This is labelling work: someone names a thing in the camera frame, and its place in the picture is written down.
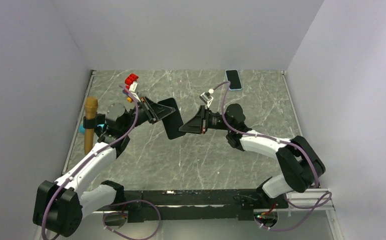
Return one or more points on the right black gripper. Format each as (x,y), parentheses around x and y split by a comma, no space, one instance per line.
(199,124)

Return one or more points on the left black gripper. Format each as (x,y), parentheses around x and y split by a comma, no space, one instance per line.
(154,111)

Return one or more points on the black phone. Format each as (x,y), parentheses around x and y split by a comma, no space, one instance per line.
(174,121)

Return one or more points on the phone with blue case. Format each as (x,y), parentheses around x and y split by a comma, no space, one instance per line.
(233,77)

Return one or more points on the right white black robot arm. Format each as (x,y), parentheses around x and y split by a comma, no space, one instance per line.
(299,163)

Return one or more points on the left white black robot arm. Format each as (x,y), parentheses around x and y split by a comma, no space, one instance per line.
(62,204)

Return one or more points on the colourful toy brick car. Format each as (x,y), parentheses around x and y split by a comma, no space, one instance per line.
(131,78)

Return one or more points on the brown toy microphone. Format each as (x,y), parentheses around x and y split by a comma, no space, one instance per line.
(90,106)

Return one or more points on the blue marker pen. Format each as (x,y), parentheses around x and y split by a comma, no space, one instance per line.
(81,127)

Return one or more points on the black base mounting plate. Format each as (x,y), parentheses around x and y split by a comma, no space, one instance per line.
(153,205)

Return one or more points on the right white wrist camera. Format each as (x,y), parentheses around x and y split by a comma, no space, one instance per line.
(207,97)

